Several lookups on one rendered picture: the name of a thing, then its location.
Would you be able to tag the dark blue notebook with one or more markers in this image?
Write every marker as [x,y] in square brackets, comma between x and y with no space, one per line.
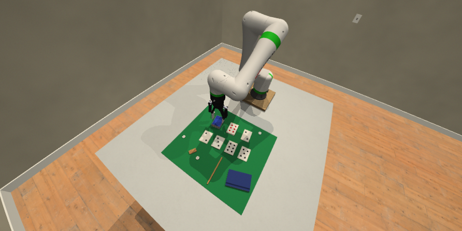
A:
[238,180]

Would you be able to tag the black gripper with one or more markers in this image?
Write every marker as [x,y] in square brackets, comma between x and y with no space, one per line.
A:
[220,107]

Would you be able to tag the blue rectangular card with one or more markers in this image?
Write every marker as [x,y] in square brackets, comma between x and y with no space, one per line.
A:
[217,121]

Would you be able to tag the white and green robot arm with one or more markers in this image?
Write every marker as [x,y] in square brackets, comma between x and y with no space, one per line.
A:
[254,56]

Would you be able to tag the green felt playing mat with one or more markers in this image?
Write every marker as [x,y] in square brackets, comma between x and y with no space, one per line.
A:
[201,170]

